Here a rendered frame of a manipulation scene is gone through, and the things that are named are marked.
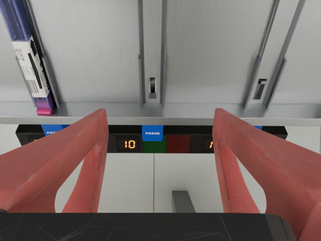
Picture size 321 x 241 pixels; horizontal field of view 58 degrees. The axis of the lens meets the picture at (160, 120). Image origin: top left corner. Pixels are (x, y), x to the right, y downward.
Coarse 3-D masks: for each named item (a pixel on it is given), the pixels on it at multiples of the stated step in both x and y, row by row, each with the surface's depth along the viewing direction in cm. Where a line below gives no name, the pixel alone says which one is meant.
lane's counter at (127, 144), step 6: (120, 138) 36; (126, 138) 36; (132, 138) 36; (138, 138) 36; (120, 144) 37; (126, 144) 37; (132, 144) 37; (138, 144) 37; (120, 150) 38; (126, 150) 38; (132, 150) 38; (138, 150) 38
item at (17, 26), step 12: (0, 0) 22; (12, 0) 22; (0, 12) 22; (12, 12) 22; (12, 24) 23; (24, 24) 23; (12, 36) 24; (24, 36) 24; (48, 96) 29; (48, 108) 29
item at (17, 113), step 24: (0, 120) 30; (24, 120) 30; (48, 120) 30; (72, 120) 30; (120, 120) 30; (144, 120) 30; (168, 120) 30; (192, 120) 30; (264, 120) 30; (288, 120) 30; (312, 120) 30
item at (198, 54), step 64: (64, 0) 23; (128, 0) 23; (192, 0) 23; (256, 0) 23; (320, 0) 23; (0, 64) 27; (64, 64) 27; (128, 64) 27; (192, 64) 28; (256, 64) 27; (320, 64) 28
